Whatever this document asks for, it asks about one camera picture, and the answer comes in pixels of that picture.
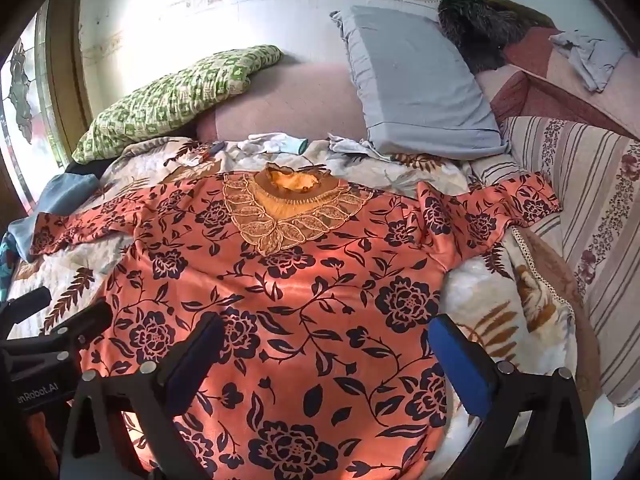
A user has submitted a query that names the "dark furry blanket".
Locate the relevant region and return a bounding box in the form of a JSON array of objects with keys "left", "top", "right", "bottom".
[{"left": 437, "top": 0, "right": 556, "bottom": 73}]

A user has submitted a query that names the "teal patterned cloth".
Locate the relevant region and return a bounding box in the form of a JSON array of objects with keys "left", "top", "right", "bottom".
[{"left": 0, "top": 232, "right": 18, "bottom": 301}]

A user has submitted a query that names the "grey white crumpled cloth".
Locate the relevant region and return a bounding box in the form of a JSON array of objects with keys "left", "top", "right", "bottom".
[{"left": 327, "top": 134, "right": 401, "bottom": 161}]

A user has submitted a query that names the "pink bed sheet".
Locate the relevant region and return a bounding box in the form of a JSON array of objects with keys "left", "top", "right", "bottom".
[{"left": 195, "top": 62, "right": 373, "bottom": 143}]

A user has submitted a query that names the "striped floral blanket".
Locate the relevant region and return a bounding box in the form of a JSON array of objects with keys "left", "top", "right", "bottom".
[{"left": 470, "top": 115, "right": 640, "bottom": 408}]

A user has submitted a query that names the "white and teal garment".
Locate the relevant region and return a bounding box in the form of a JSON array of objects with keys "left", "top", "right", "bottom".
[{"left": 237, "top": 132, "right": 308, "bottom": 156}]

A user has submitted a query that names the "wooden window frame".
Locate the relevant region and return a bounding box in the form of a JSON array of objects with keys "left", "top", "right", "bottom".
[{"left": 35, "top": 0, "right": 96, "bottom": 171}]

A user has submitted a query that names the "orange floral shirt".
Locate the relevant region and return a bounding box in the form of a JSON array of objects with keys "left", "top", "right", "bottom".
[{"left": 30, "top": 162, "right": 562, "bottom": 480}]

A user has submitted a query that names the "green patterned pillow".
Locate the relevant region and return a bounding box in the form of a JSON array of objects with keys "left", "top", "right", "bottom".
[{"left": 71, "top": 45, "right": 283, "bottom": 164}]

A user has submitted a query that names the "grey pillow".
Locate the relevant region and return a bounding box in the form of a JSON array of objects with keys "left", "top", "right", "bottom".
[{"left": 330, "top": 5, "right": 511, "bottom": 161}]

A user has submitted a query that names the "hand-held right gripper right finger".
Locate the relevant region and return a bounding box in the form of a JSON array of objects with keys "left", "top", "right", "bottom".
[{"left": 427, "top": 314, "right": 593, "bottom": 480}]

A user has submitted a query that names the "brown lace trimmed cloth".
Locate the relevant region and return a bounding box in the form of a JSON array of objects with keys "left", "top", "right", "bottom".
[{"left": 510, "top": 227, "right": 601, "bottom": 406}]

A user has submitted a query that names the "blue cloth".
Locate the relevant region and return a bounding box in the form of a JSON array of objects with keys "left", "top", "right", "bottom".
[{"left": 7, "top": 174, "right": 103, "bottom": 263}]

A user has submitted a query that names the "pink and brown blanket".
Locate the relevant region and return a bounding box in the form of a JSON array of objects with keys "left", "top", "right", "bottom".
[{"left": 475, "top": 25, "right": 640, "bottom": 141}]

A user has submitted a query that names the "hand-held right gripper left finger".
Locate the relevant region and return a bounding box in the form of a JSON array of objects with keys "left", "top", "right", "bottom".
[{"left": 59, "top": 312, "right": 227, "bottom": 480}]

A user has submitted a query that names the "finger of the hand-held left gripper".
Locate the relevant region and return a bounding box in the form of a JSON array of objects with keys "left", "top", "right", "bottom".
[
  {"left": 47, "top": 300, "right": 113, "bottom": 356},
  {"left": 0, "top": 287, "right": 52, "bottom": 331}
]

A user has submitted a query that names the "cream leaf print blanket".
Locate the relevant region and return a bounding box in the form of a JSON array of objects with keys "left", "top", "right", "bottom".
[{"left": 5, "top": 132, "right": 578, "bottom": 480}]

